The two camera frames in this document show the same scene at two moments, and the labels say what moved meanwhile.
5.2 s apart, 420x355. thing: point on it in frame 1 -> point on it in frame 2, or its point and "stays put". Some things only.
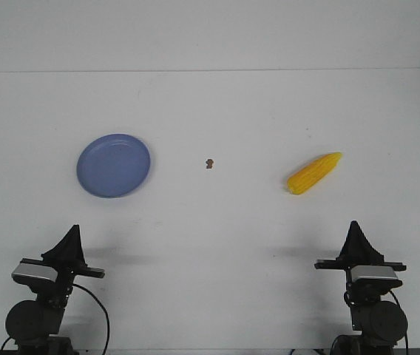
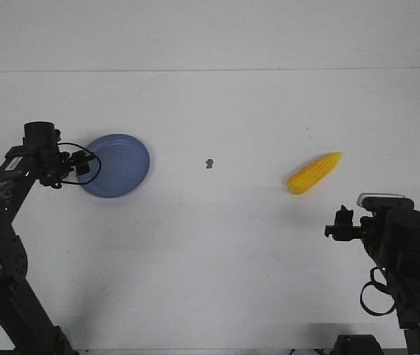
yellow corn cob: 312,173 stays put
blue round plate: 112,165 stays put
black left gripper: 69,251 -> 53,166
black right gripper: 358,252 -> 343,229
